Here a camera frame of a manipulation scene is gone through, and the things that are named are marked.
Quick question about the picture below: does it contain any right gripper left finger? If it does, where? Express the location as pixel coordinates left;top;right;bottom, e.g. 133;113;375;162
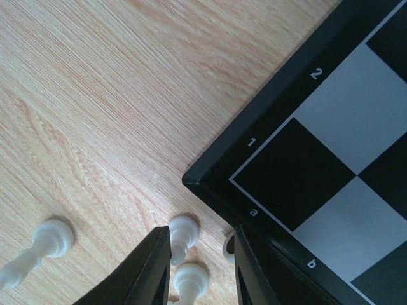
75;226;171;305

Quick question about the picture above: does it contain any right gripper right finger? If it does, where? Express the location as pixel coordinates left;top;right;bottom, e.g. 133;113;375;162
234;226;337;304

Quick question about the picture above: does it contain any white chess piece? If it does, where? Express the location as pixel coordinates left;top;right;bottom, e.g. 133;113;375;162
168;215;200;266
167;263;210;305
223;232;235;264
1;219;74;289

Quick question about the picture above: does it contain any black and silver chessboard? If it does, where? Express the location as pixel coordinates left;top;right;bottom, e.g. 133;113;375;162
182;1;406;304

